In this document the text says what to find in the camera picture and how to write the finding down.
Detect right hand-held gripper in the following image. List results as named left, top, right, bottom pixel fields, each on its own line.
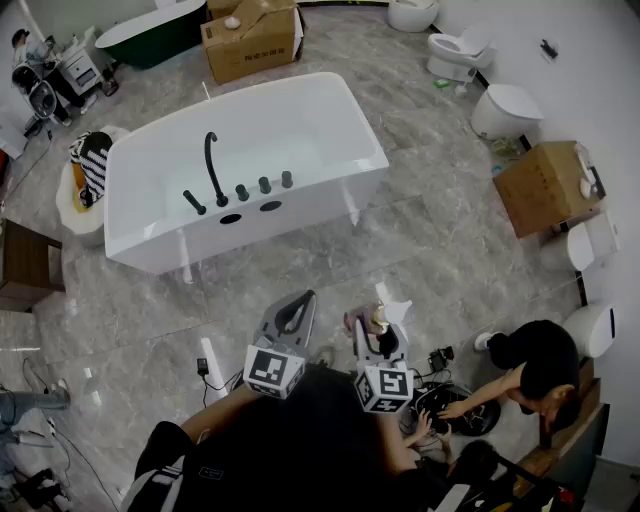
left=352, top=317, right=415, bottom=414

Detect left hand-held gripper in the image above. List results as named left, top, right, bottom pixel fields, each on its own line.
left=242, top=289, right=318, bottom=400

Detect white bathtub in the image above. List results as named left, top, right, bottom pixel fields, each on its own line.
left=103, top=71, right=391, bottom=275

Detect person's left forearm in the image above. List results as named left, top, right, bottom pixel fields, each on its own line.
left=179, top=383, right=262, bottom=446

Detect person's right forearm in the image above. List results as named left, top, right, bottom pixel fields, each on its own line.
left=374, top=408, right=419, bottom=476

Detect dark green bathtub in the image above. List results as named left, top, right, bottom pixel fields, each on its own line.
left=94, top=0, right=208, bottom=70

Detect small black device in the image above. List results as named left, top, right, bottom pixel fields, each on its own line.
left=428, top=345, right=456, bottom=372

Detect black round device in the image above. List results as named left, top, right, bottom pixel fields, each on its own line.
left=409, top=382, right=503, bottom=437

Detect black gooseneck faucet spout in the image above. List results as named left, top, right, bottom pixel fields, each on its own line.
left=203, top=131, right=230, bottom=208

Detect white smart toilet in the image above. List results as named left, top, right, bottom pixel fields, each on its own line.
left=562, top=302, right=617, bottom=359

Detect wooden furniture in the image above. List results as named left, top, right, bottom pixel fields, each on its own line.
left=514, top=359, right=611, bottom=501

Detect brown cardboard box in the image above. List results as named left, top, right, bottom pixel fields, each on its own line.
left=492, top=140, right=607, bottom=239

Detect green plastic items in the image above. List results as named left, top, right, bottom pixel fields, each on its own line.
left=489, top=137, right=524, bottom=176

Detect yellow item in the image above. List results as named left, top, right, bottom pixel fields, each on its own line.
left=71, top=162, right=94, bottom=214

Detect white rounded toilet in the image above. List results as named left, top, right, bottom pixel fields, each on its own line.
left=470, top=83, right=545, bottom=141

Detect white toilet brush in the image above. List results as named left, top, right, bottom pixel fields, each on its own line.
left=453, top=69, right=479, bottom=98

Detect white fittings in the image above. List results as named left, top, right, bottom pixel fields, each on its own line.
left=573, top=142, right=602, bottom=199

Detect dark wooden cabinet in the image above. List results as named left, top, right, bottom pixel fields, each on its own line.
left=0, top=218, right=66, bottom=314

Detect large cardboard box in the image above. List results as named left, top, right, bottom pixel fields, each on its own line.
left=200, top=0, right=305, bottom=85

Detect white toilet with tank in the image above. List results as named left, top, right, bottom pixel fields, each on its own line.
left=426, top=22, right=498, bottom=84

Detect small cardboard box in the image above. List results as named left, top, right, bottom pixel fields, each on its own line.
left=206, top=0, right=246, bottom=21

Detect white vanity cabinet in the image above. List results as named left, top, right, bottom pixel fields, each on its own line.
left=58, top=39, right=104, bottom=96

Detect black hand shower handle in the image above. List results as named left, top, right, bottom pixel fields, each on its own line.
left=182, top=189, right=208, bottom=216

